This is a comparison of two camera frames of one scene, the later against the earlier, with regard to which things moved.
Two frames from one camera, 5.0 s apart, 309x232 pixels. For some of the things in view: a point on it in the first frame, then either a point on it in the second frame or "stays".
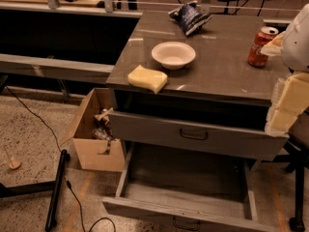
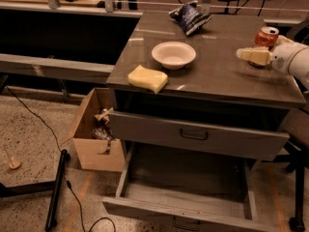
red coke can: x=263 y=37 stays
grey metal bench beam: x=56 y=68 stays
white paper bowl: x=173 y=55 stays
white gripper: x=297 y=43 to x=284 y=58
